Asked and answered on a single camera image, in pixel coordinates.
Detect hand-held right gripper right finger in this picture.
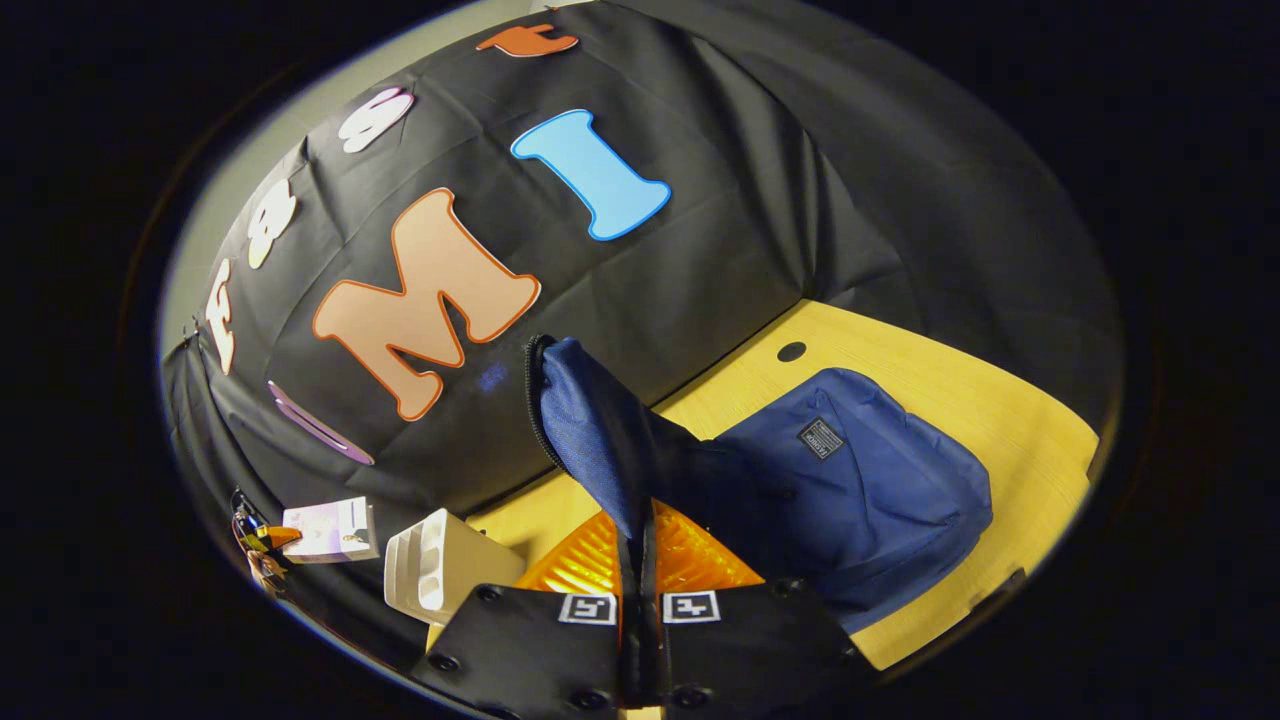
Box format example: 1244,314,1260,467
640,498,881,720

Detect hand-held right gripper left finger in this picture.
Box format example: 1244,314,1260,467
408,510,641,720

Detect white bookshelf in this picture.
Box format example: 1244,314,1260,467
383,508,528,627

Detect blue schoolbag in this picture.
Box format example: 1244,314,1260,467
525,335,994,636

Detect black backdrop cloth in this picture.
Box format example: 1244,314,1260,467
160,0,1126,641

